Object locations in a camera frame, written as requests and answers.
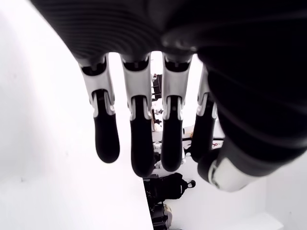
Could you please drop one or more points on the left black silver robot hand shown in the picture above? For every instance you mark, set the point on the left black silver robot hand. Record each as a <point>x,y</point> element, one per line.
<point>216,48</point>

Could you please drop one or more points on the black backpack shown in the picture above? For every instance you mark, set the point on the black backpack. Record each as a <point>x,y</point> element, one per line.
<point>176,187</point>

